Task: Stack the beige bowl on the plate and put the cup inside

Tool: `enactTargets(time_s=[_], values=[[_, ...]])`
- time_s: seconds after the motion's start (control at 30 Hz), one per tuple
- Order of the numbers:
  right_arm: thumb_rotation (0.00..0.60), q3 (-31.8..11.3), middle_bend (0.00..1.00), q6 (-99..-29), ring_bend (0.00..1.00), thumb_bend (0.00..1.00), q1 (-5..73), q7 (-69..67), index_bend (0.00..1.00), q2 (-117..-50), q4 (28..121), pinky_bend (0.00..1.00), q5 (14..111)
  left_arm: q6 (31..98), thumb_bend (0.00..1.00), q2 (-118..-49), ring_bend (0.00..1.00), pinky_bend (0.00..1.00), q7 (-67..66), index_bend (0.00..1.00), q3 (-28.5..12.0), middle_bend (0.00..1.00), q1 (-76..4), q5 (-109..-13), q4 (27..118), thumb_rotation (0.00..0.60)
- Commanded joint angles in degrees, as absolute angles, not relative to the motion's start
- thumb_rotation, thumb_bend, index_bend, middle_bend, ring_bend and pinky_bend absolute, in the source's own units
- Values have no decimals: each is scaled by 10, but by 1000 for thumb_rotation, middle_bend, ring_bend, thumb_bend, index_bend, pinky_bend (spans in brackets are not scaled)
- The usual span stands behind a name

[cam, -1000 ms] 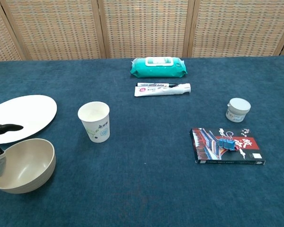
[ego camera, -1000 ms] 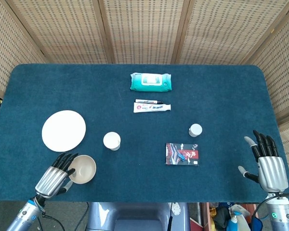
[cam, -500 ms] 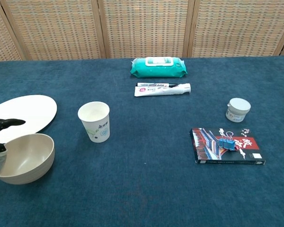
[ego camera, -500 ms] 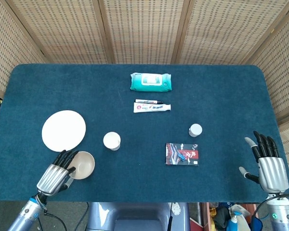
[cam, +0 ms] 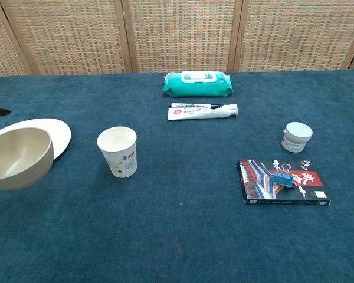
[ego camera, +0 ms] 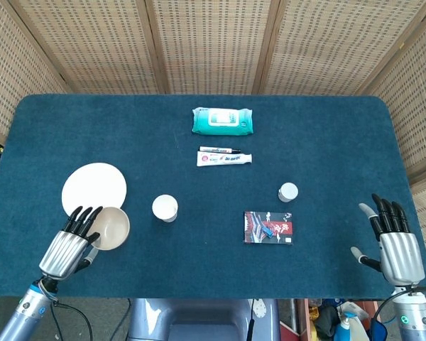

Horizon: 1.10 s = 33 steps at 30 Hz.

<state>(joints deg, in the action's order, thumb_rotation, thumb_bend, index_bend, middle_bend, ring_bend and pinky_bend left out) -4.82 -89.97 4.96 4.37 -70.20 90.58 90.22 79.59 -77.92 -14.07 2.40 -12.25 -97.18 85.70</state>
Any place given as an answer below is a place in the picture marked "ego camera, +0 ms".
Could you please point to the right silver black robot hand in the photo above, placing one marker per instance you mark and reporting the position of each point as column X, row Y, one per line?
column 403, row 255

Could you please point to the black white marker pen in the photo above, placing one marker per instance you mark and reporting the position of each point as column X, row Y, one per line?
column 216, row 148

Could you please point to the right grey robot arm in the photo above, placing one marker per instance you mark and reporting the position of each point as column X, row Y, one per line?
column 415, row 316

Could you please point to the blue cloth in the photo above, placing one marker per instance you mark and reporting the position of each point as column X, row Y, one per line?
column 380, row 330

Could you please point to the dark teal table mat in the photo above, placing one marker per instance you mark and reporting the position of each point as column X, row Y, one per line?
column 213, row 263

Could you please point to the white toothpaste tube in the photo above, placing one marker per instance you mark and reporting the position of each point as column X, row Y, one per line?
column 220, row 158

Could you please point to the silver metal table leg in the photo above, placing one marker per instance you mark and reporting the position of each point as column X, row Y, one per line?
column 294, row 316

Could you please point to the beige bowl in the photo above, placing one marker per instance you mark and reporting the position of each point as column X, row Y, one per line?
column 113, row 227

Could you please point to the white perforated disc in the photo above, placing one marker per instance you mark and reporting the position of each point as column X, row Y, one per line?
column 260, row 309

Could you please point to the white round plate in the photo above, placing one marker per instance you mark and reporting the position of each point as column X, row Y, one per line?
column 92, row 186

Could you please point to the small white jar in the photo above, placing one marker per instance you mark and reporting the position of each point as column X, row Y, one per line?
column 288, row 192

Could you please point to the bamboo folding screen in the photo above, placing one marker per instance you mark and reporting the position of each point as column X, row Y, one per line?
column 213, row 42

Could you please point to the teal wet wipes pack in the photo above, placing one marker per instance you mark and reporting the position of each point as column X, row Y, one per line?
column 222, row 120

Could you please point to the grey blue robot torso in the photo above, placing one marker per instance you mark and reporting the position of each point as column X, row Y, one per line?
column 199, row 319

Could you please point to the white paper cup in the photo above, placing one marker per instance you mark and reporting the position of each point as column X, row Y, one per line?
column 165, row 207

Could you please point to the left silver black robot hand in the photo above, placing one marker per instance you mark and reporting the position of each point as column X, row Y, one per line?
column 64, row 252

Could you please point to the dark printed card pack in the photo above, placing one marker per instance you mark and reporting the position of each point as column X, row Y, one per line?
column 280, row 227

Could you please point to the red crate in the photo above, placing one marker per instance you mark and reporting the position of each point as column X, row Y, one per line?
column 303, row 319

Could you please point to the blue white spray bottle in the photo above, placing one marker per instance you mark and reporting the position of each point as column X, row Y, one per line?
column 344, row 332

